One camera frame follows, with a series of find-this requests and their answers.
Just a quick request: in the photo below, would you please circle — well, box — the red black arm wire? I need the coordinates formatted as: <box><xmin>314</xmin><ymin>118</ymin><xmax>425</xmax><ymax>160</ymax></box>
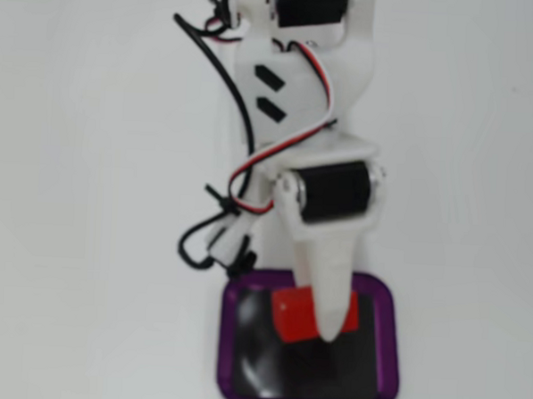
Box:
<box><xmin>202</xmin><ymin>0</ymin><xmax>245</xmax><ymax>46</ymax></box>

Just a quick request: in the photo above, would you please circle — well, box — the red white black servo wire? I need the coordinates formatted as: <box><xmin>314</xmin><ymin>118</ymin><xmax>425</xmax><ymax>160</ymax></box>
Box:
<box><xmin>228</xmin><ymin>36</ymin><xmax>344</xmax><ymax>220</ymax></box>

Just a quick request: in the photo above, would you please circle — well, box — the purple metal tray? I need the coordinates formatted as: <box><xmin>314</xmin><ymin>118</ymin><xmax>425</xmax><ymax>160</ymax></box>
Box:
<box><xmin>214</xmin><ymin>265</ymin><xmax>406</xmax><ymax>399</ymax></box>

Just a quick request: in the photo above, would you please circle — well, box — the black tray liner mat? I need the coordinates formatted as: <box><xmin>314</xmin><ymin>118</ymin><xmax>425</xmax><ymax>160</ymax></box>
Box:
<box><xmin>230</xmin><ymin>287</ymin><xmax>390</xmax><ymax>399</ymax></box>

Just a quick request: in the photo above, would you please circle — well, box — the red studded cube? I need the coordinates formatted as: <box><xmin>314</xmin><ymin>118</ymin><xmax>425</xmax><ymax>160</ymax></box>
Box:
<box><xmin>268</xmin><ymin>285</ymin><xmax>362</xmax><ymax>347</ymax></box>

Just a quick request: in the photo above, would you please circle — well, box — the black zip tie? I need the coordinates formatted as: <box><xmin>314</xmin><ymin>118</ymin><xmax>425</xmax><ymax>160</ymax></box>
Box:
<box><xmin>202</xmin><ymin>184</ymin><xmax>242</xmax><ymax>218</ymax></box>

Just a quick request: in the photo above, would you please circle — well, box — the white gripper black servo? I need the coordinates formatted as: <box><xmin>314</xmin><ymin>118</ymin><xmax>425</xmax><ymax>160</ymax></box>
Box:
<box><xmin>246</xmin><ymin>127</ymin><xmax>391</xmax><ymax>346</ymax></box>

